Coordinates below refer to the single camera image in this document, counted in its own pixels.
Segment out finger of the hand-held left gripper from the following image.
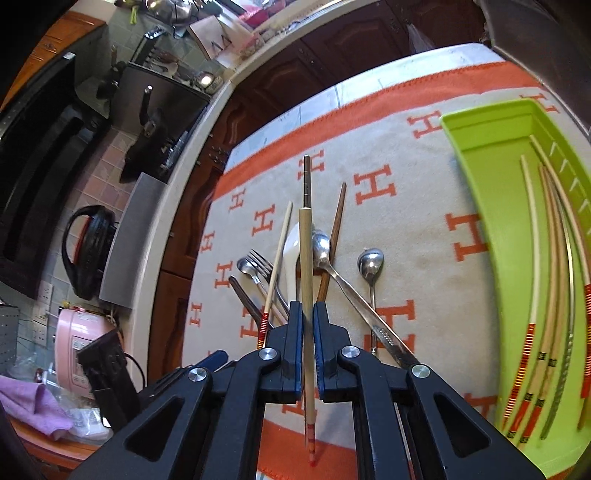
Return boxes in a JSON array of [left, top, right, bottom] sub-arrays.
[[202, 349, 229, 371]]

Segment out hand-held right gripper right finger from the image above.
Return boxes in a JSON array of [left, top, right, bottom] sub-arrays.
[[314, 301, 546, 480]]

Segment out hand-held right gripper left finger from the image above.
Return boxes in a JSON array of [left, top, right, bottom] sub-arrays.
[[69, 300, 306, 480]]

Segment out stainless steel fork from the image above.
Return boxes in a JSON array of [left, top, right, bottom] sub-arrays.
[[263, 272, 293, 326], [247, 249, 289, 324]]

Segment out dark brown wooden chopstick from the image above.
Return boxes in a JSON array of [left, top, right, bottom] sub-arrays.
[[228, 275, 269, 326], [316, 182, 348, 303]]

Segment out white ceramic spoon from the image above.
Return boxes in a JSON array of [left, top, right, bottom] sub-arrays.
[[283, 226, 324, 315]]

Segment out red banded bamboo chopstick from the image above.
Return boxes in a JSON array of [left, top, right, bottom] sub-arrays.
[[501, 154, 542, 437], [298, 208, 319, 464], [256, 200, 295, 349], [519, 166, 566, 444]]

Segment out small stainless steel spoon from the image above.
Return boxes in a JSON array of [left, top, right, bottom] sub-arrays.
[[356, 248, 386, 358], [236, 257, 278, 319]]

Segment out wide handled steel spoon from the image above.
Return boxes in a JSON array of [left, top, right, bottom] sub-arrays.
[[311, 232, 421, 370]]

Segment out green plastic utensil tray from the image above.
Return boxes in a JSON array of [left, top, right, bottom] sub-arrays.
[[441, 98, 591, 478]]

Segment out chopsticks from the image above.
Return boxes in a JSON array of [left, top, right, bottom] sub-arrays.
[[529, 134, 591, 432]]

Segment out black rectangular device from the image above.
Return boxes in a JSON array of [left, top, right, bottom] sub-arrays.
[[76, 329, 141, 435]]

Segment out pink rice cooker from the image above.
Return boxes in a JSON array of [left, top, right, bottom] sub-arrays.
[[54, 307, 122, 400]]

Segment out clear plastic bag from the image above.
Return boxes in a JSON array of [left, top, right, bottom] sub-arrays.
[[60, 392, 114, 444]]

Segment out low stainless steel panel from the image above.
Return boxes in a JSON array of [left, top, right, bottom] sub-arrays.
[[98, 172, 170, 309]]

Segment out orange and white printed blanket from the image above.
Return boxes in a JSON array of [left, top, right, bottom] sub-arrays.
[[182, 60, 591, 480]]

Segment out black kettle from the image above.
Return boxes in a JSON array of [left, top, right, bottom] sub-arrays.
[[61, 204, 122, 302]]

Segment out purple cloth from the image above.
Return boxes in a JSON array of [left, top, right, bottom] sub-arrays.
[[0, 374, 75, 441]]

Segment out gas stove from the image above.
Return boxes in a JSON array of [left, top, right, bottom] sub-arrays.
[[159, 124, 195, 185]]

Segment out black range hood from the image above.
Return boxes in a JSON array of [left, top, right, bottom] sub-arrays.
[[0, 55, 112, 298]]

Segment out stainless steel splash panel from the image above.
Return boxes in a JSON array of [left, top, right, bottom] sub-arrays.
[[111, 62, 213, 144]]

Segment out clear food container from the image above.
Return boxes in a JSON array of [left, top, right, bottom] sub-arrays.
[[228, 34, 266, 61]]

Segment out wooden cutting board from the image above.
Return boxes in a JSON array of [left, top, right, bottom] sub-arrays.
[[188, 14, 256, 63]]

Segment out hanging white plastic bag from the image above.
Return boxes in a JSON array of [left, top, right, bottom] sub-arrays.
[[405, 21, 435, 54]]

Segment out red plastic basin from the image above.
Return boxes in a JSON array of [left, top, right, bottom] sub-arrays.
[[238, 7, 273, 28]]

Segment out hanging steel pots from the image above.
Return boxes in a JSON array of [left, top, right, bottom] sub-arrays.
[[145, 0, 195, 24]]

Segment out orange wooden wall cabinet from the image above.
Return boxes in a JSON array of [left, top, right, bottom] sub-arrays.
[[25, 11, 105, 70]]

